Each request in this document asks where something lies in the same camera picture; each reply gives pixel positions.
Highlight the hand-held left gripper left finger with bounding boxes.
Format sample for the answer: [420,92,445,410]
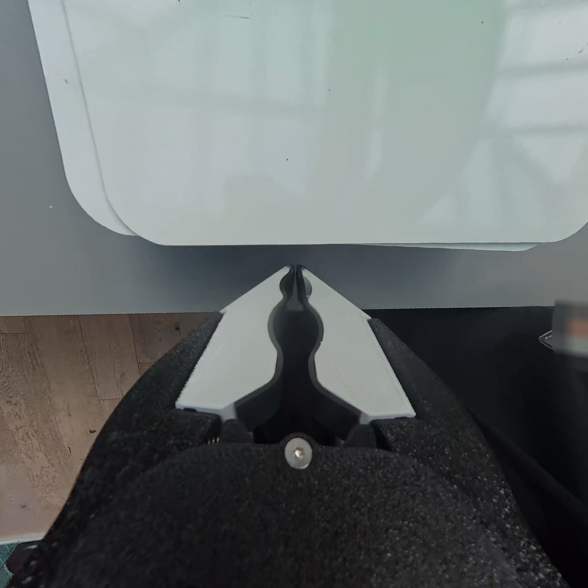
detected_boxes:
[176,265,298,421]

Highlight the white rounded board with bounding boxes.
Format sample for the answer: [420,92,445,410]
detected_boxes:
[62,0,588,246]
[28,0,539,252]

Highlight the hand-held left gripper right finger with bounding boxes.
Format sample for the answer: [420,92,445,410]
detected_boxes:
[298,265,417,426]

